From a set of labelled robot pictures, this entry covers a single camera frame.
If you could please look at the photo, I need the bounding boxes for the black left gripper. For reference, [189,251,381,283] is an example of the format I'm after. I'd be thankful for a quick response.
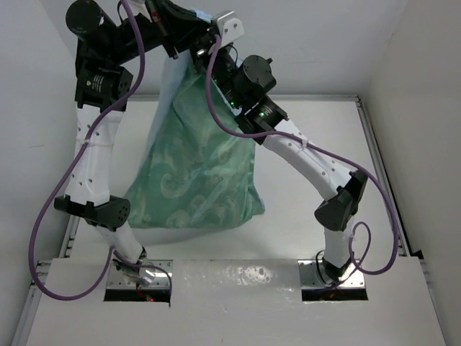
[106,0,214,67]

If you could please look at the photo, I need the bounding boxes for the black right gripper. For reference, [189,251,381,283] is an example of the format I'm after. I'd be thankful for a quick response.
[192,32,243,110]

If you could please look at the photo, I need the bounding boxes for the blue and green pillowcase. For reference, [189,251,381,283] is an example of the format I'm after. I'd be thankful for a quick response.
[125,51,265,229]

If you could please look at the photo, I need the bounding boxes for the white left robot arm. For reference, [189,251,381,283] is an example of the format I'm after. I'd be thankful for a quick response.
[54,1,218,267]

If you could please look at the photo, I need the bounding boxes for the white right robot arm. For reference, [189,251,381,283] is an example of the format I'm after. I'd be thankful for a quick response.
[192,35,368,281]

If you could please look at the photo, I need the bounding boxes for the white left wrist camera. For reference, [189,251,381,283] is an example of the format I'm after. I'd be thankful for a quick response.
[212,11,245,47]

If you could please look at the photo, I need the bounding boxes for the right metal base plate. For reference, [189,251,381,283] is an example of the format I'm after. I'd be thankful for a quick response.
[297,259,366,290]

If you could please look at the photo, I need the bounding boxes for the metal base plate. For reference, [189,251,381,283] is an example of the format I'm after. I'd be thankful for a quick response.
[297,259,366,290]
[107,260,169,290]

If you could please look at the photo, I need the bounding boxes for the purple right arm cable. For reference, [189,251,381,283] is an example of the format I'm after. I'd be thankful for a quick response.
[205,33,402,289]

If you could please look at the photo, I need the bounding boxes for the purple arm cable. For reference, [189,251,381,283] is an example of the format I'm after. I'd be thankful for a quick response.
[205,33,402,289]
[27,0,172,301]

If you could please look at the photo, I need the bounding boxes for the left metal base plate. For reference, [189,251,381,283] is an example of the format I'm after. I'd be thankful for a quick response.
[107,260,169,290]

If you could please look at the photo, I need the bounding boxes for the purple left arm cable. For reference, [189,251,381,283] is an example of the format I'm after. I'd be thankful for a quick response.
[27,0,172,301]

